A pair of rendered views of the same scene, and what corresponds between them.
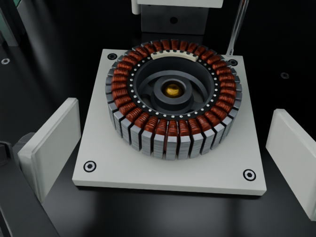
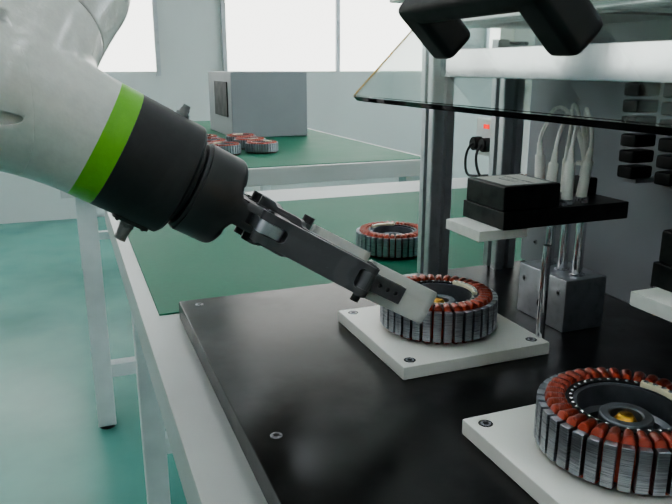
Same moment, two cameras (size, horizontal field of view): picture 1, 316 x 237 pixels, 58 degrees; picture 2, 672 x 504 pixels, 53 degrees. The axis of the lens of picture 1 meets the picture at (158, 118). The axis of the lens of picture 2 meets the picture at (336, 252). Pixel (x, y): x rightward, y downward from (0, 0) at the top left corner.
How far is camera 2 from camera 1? 0.57 m
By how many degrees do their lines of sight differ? 65
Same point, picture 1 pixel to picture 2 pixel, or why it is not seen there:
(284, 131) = (411, 287)
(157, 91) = not seen: hidden behind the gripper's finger
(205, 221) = (357, 363)
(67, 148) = not seen: hidden behind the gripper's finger
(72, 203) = (325, 323)
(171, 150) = (385, 312)
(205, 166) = (397, 344)
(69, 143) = not seen: hidden behind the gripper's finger
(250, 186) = (399, 361)
